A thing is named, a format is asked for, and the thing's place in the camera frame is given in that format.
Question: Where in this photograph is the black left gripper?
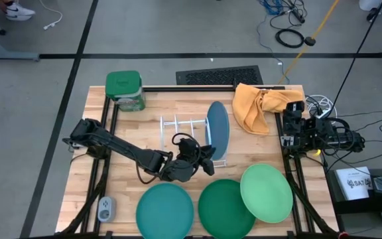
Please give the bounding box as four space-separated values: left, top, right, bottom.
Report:
159 145 217 183

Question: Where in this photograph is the dark blue plate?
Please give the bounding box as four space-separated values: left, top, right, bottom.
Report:
205 100 231 161

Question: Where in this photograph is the dark green plate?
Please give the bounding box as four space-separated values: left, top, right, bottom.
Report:
198 179 257 239

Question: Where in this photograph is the light green plate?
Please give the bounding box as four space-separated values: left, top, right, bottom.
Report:
239 163 294 224

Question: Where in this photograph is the teal plate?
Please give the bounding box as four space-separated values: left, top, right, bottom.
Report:
135 182 196 239

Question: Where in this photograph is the white power strip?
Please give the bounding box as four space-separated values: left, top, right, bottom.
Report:
314 107 333 120

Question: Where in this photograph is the orange cloth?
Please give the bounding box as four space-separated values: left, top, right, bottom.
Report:
231 82 306 137

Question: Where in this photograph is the black floor vent grille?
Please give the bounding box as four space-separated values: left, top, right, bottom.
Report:
175 65 265 86

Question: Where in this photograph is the black side box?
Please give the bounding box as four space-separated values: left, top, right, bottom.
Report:
326 167 382 216

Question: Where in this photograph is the green wipes canister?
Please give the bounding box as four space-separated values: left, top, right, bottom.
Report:
105 70 147 113

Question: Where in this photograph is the grey furniture base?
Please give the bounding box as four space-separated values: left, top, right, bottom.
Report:
0 9 41 62

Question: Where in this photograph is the person's white shoe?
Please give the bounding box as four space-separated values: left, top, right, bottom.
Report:
5 1 36 22

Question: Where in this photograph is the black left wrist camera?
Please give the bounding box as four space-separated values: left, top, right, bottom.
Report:
176 137 201 157

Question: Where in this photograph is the white coiled cable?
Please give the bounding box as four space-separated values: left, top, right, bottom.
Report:
304 94 335 118

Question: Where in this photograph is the white wire dish rack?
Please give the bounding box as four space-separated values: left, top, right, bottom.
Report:
159 114 228 167

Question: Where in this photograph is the black coiled cable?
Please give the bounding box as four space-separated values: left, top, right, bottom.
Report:
274 28 306 49

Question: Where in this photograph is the yellow cord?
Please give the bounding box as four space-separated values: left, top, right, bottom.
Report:
277 0 341 86

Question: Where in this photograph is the long thin black cable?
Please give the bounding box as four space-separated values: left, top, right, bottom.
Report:
329 0 382 112

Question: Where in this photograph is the blue cable bundle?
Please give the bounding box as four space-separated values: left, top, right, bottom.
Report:
256 0 287 17

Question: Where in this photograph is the white charger cable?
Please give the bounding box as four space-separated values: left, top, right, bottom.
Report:
38 0 64 31

